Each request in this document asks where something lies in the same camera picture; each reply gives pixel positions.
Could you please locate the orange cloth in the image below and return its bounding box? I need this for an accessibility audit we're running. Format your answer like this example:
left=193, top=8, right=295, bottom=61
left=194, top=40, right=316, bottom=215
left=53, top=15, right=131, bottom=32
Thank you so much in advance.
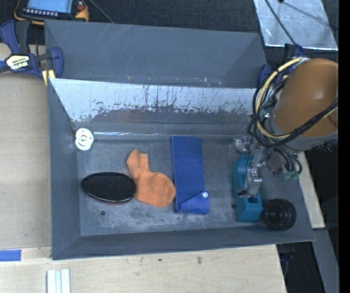
left=126, top=149, right=177, bottom=209

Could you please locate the white double ring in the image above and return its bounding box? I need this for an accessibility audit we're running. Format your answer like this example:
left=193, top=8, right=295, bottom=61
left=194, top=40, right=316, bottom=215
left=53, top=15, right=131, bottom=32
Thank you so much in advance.
left=74, top=128, right=95, bottom=151

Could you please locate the blue folded pouch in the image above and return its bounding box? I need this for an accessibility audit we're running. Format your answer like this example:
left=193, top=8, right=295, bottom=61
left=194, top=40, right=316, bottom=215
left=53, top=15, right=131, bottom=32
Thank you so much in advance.
left=171, top=136, right=210, bottom=215

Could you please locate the teal block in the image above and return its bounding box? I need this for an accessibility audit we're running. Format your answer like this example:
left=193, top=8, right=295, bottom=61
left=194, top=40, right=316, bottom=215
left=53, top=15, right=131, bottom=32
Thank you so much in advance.
left=232, top=154, right=265, bottom=223

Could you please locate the grey metal bin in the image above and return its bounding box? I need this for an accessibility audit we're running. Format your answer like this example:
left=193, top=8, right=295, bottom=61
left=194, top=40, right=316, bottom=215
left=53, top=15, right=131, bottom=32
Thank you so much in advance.
left=43, top=19, right=316, bottom=261

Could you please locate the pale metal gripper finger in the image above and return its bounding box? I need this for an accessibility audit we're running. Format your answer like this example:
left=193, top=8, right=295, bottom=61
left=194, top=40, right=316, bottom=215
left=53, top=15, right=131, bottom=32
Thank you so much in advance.
left=246, top=168, right=263, bottom=198
left=237, top=175, right=251, bottom=197

